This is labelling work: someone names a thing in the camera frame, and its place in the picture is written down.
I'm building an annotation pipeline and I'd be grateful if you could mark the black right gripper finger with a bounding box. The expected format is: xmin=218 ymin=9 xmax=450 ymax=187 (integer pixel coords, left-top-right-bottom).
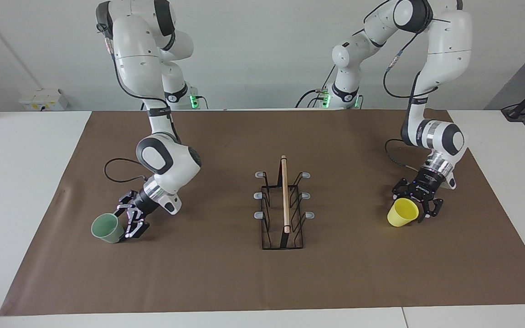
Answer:
xmin=116 ymin=190 xmax=138 ymax=215
xmin=124 ymin=214 xmax=150 ymax=240

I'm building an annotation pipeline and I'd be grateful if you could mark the brown paper mat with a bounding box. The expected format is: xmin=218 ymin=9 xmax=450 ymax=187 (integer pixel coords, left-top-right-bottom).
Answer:
xmin=0 ymin=109 xmax=525 ymax=316

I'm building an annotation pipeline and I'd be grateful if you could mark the black wire cup rack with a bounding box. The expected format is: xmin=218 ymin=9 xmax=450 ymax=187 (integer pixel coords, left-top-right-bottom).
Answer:
xmin=254 ymin=155 xmax=315 ymax=250

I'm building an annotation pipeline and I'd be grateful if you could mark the white power socket box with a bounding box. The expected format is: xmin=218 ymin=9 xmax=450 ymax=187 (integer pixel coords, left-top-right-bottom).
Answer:
xmin=19 ymin=88 xmax=69 ymax=112

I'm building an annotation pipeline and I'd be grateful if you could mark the pale green plastic cup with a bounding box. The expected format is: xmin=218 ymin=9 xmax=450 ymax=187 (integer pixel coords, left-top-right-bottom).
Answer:
xmin=91 ymin=213 xmax=125 ymax=244

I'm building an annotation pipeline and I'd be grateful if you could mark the black left arm base cable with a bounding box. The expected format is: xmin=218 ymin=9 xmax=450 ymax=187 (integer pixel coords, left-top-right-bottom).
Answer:
xmin=295 ymin=64 xmax=338 ymax=108

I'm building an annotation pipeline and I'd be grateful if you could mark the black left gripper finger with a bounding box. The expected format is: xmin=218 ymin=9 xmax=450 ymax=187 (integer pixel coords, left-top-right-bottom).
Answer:
xmin=417 ymin=196 xmax=444 ymax=224
xmin=391 ymin=178 xmax=414 ymax=201

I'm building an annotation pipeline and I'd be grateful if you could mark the black left arm gripper cable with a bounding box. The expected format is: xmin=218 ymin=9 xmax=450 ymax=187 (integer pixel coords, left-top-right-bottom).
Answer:
xmin=363 ymin=0 xmax=441 ymax=174

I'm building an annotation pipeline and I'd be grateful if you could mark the yellow plastic cup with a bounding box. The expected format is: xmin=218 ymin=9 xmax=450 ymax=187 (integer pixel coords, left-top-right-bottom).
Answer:
xmin=387 ymin=198 xmax=420 ymax=227

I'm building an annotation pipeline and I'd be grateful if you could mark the black right arm gripper cable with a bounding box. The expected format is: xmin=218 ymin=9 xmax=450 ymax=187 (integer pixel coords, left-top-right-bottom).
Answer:
xmin=103 ymin=27 xmax=183 ymax=184

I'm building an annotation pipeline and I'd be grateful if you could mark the black arm gripper cable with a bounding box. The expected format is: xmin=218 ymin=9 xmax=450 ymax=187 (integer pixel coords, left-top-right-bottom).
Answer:
xmin=103 ymin=27 xmax=183 ymax=184
xmin=363 ymin=0 xmax=441 ymax=174

